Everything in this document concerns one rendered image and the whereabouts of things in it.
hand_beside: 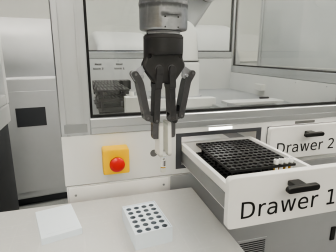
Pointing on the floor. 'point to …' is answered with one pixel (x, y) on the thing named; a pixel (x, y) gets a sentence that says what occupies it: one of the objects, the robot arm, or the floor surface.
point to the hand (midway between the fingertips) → (163, 137)
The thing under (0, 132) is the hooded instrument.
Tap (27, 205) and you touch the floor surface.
